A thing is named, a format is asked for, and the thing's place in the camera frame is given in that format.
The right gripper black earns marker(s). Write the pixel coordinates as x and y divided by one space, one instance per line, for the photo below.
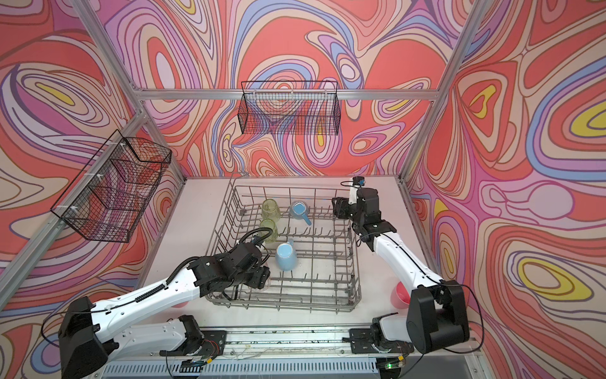
340 207

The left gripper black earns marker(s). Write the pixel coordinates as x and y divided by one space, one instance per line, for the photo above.
261 275

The light blue mug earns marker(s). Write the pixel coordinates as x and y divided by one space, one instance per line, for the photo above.
286 256

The blue floral ceramic mug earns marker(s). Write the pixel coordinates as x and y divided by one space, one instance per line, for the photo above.
300 211

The green glass cup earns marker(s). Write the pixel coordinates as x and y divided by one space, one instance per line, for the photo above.
269 232
270 210

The pink plastic cup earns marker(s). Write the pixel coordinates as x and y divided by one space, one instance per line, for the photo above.
400 297
181 305

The clear pink glass cup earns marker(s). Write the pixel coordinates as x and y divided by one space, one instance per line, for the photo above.
266 285

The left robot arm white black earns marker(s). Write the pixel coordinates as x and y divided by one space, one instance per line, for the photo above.
94 334

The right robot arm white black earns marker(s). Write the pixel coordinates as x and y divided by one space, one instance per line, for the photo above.
436 318

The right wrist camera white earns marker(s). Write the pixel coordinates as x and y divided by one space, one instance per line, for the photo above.
356 183

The grey wire dish rack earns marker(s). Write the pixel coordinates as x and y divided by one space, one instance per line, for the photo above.
326 276

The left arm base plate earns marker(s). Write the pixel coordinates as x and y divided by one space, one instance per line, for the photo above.
211 344

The aluminium frame rails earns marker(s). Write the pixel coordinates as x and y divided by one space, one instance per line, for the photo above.
74 72

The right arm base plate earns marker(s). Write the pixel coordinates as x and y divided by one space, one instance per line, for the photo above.
368 341

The black wire basket back wall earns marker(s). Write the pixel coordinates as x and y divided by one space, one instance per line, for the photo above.
283 107

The black wire basket wall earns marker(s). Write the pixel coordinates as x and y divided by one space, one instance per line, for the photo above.
283 107
117 193

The black wire basket left wall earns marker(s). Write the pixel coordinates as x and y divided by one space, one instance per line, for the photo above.
117 193

